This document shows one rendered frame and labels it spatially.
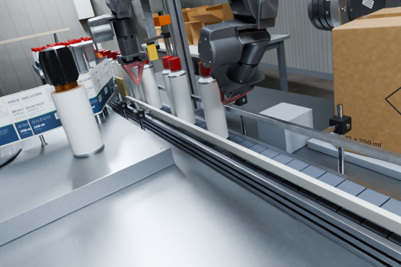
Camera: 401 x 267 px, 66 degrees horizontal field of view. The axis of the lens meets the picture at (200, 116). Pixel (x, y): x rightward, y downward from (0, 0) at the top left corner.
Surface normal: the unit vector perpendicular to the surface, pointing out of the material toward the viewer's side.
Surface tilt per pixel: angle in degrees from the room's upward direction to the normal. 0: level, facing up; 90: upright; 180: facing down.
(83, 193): 90
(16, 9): 90
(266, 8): 100
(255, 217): 0
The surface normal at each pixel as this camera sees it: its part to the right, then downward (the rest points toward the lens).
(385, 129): -0.75, 0.36
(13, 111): 0.44, 0.24
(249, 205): -0.18, -0.92
